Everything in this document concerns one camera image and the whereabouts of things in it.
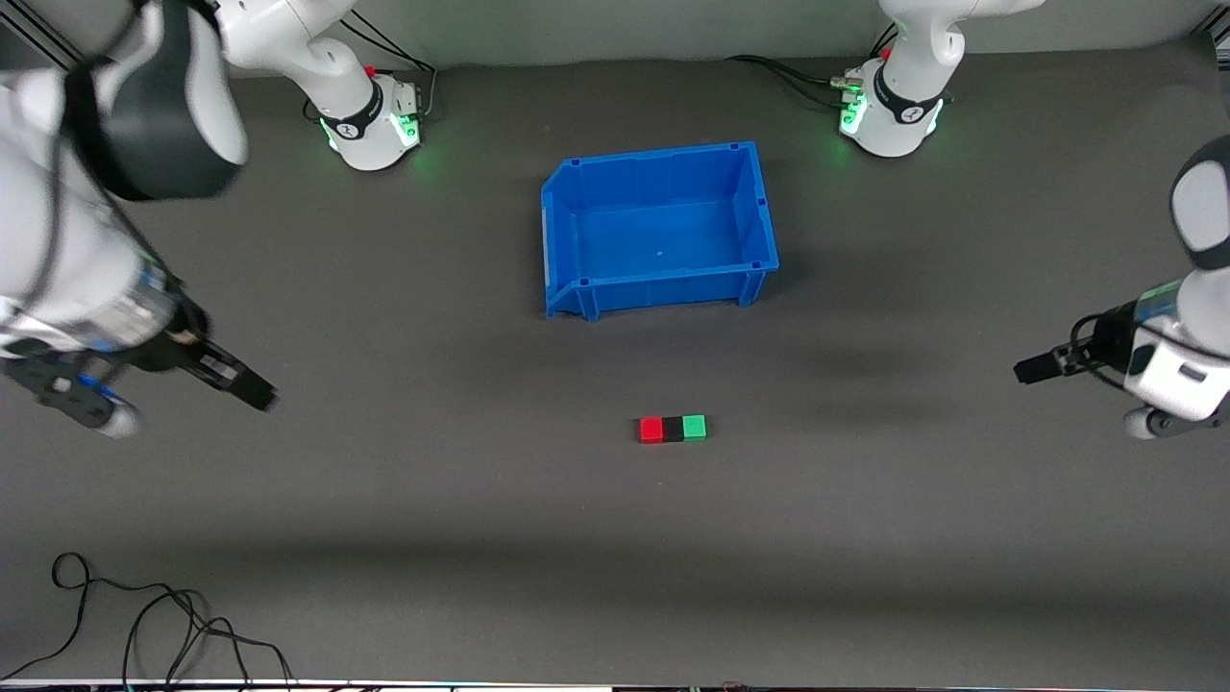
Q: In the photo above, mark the dark grey table mat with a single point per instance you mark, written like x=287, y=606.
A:
x=615, y=529

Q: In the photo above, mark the blue plastic storage bin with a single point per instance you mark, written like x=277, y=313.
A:
x=663, y=240

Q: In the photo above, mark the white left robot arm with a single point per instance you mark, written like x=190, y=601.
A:
x=1201, y=288

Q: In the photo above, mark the small black cube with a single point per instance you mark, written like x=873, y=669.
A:
x=673, y=431

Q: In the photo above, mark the small green cube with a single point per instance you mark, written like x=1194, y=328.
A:
x=694, y=428

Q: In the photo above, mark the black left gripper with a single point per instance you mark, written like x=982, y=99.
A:
x=1107, y=339

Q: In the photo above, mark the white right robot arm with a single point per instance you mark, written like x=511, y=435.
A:
x=58, y=231

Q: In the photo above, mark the small red cube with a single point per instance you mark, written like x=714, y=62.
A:
x=651, y=431

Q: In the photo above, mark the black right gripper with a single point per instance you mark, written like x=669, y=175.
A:
x=185, y=348

